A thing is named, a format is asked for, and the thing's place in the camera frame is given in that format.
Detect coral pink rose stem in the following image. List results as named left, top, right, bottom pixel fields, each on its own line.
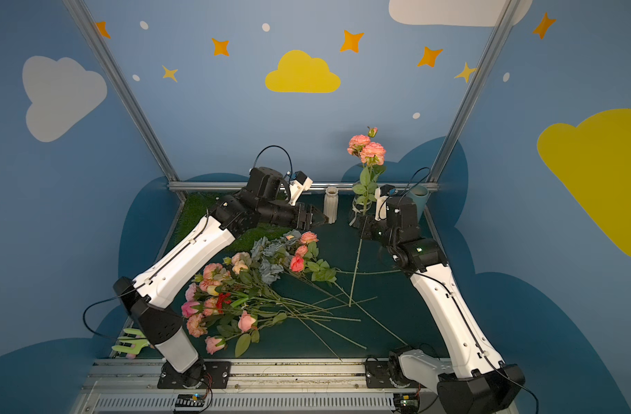
left=286, top=232, right=408, bottom=345

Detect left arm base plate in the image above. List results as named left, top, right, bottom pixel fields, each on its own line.
left=157, top=360, right=232, bottom=390

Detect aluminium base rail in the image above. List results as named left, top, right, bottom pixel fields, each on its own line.
left=72, top=358, right=444, bottom=413

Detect pink rose spray stem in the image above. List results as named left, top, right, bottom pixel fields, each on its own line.
left=345, top=126, right=388, bottom=308

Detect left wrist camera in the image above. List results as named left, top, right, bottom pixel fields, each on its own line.
left=289, top=171, right=313, bottom=206

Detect green toy garden fork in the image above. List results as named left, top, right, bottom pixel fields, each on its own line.
left=111, top=328, right=151, bottom=359

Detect clear glass vase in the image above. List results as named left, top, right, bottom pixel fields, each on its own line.
left=348, top=195, right=374, bottom=229

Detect white ribbed ceramic vase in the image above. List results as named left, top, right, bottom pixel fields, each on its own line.
left=323, top=186, right=339, bottom=224

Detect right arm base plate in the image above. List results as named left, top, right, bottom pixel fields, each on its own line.
left=363, top=356, right=419, bottom=389

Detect teal cylinder vase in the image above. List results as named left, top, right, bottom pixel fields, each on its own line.
left=408, top=185, right=430, bottom=220

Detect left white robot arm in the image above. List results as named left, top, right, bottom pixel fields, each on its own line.
left=113, top=195, right=328, bottom=374

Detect green artificial grass mat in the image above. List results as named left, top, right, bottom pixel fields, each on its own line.
left=174, top=191, right=294, bottom=255

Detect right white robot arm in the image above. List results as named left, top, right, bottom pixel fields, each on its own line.
left=360, top=217, right=525, bottom=413

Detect horizontal aluminium frame bar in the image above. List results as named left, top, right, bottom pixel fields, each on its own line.
left=167, top=181, right=440, bottom=193

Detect pink flower bouquet pile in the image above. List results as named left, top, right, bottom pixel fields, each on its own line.
left=181, top=252, right=367, bottom=357

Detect blue grey fabric flowers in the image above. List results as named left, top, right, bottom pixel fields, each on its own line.
left=251, top=230, right=302, bottom=286

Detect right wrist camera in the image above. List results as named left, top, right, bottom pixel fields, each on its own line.
left=374, top=184, right=396, bottom=222

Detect red flower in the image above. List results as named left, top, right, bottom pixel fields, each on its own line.
left=216, top=293, right=232, bottom=314

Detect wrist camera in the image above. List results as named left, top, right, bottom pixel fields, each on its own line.
left=374, top=184, right=396, bottom=222
left=289, top=171, right=313, bottom=206

